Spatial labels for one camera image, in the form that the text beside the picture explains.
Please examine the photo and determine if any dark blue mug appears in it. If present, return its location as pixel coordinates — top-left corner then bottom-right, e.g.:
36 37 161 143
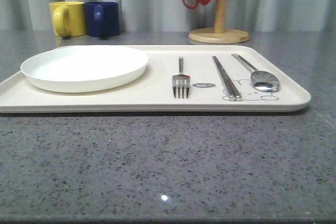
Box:
83 2 121 37

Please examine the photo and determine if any yellow mug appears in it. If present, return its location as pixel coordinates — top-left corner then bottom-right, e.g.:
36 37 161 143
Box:
49 2 86 37

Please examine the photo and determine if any wooden mug tree stand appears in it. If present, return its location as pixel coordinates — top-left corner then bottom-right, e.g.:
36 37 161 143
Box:
188 0 249 44

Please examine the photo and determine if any silver metal spoon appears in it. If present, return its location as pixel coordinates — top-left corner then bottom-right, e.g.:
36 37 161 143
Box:
232 53 281 93

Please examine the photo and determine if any white round plate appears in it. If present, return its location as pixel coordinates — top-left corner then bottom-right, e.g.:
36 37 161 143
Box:
20 45 149 93

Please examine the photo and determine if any silver metal fork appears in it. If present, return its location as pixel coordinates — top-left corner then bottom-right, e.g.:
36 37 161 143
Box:
172 57 191 99

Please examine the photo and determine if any silver metal chopstick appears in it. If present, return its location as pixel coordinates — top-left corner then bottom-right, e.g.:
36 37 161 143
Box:
223 67 242 101
212 56 236 101

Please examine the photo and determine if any cream rabbit serving tray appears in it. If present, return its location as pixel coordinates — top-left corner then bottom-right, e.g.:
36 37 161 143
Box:
1 45 311 113

